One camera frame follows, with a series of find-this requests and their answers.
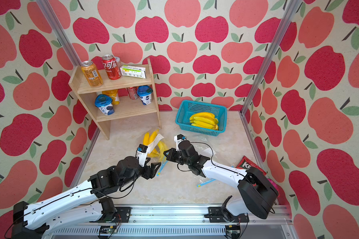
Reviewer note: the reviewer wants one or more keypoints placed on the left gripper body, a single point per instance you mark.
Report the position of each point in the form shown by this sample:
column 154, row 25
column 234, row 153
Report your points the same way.
column 147, row 172

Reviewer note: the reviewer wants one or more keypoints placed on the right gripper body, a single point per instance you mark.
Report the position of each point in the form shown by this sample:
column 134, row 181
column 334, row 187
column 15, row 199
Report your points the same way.
column 177, row 157

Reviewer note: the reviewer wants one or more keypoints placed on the bananas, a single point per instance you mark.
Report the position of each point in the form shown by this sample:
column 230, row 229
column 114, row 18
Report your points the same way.
column 156, row 143

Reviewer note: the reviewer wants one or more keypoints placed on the zip-top bag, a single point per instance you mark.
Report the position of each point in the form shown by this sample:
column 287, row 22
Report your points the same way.
column 162, row 163
column 206, row 150

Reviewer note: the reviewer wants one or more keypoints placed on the banana bunch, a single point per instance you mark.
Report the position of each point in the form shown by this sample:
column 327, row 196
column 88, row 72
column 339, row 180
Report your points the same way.
column 204, row 120

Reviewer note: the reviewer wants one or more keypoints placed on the teal plastic basket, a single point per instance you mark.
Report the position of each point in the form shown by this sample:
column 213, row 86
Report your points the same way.
column 188, row 108

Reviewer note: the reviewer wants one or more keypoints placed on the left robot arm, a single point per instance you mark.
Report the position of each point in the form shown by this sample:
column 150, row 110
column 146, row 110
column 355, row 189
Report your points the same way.
column 89, row 201

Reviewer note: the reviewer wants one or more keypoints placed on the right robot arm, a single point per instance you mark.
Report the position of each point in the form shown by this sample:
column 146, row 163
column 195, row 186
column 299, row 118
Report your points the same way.
column 258, row 194

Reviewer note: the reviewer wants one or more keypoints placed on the red chips bag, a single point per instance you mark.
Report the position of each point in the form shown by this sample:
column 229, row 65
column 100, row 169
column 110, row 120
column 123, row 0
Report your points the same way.
column 246, row 164

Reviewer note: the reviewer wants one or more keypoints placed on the blue yogurt cup right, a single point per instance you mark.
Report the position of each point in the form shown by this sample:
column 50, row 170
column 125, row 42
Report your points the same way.
column 145, row 93

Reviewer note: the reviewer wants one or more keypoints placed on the blue yogurt cup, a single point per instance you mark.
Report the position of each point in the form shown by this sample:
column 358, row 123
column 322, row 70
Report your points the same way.
column 104, row 104
column 145, row 93

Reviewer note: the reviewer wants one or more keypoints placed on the small red can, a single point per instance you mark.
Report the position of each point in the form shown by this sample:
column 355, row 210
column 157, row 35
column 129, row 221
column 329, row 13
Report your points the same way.
column 133, row 93

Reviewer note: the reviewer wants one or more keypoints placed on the yellow yogurt cup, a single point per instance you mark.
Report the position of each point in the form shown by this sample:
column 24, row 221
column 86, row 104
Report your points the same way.
column 114, row 95

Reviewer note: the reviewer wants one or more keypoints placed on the blue yogurt cup left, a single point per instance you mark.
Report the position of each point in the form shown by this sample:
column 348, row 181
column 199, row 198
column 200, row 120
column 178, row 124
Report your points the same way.
column 104, row 104

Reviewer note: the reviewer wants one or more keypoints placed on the green white box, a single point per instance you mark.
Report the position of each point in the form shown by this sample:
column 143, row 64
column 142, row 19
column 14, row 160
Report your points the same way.
column 133, row 71

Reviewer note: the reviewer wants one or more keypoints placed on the red cola can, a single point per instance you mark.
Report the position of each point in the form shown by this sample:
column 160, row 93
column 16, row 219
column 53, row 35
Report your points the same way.
column 110, row 65

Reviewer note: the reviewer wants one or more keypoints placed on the orange soda can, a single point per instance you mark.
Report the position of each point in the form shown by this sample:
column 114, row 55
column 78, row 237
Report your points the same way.
column 91, row 73

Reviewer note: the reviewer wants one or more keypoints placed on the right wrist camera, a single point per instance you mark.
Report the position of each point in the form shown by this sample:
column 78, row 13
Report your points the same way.
column 178, row 139

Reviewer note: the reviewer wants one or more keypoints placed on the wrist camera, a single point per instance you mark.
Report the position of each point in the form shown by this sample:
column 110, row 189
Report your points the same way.
column 178, row 139
column 141, row 154

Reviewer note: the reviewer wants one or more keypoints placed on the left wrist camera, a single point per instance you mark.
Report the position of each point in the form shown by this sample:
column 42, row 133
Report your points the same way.
column 141, row 154

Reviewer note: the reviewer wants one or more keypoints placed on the aluminium front rail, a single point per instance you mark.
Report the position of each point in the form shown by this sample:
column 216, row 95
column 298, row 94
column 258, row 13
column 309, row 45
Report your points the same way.
column 185, row 221

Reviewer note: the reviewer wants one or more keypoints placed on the left aluminium corner post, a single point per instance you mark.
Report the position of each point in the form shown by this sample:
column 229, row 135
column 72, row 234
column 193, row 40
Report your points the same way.
column 58, row 30

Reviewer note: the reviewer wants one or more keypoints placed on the aluminium corner post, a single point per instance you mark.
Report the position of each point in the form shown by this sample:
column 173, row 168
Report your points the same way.
column 274, row 46
column 58, row 30

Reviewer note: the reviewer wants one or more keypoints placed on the right aluminium corner post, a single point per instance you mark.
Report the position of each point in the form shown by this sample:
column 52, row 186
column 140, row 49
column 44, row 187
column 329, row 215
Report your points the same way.
column 274, row 46

